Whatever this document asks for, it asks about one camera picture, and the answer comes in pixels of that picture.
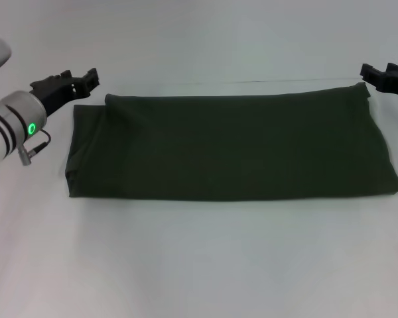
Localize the left gripper cable with plugs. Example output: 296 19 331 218
17 129 52 167

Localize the dark green t-shirt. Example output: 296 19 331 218
65 82 398 202

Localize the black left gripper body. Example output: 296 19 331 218
29 75 78 117

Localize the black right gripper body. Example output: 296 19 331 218
379 76 398 95

